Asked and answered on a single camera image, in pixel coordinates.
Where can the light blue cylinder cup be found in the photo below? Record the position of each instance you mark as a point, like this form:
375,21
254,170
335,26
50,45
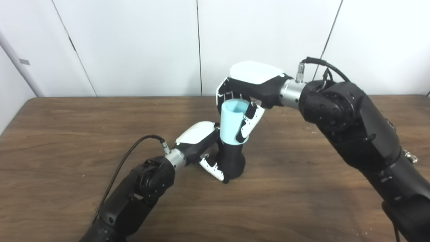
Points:
230,127

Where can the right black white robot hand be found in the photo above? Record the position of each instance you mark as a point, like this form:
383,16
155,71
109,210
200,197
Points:
258,80

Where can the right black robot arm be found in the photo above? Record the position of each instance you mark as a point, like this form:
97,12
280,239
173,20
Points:
352,127

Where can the black flared nozzle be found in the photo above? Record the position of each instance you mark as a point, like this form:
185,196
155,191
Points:
233,161

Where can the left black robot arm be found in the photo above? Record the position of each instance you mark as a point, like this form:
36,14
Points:
134,201

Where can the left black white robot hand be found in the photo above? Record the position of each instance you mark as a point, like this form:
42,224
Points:
196,137

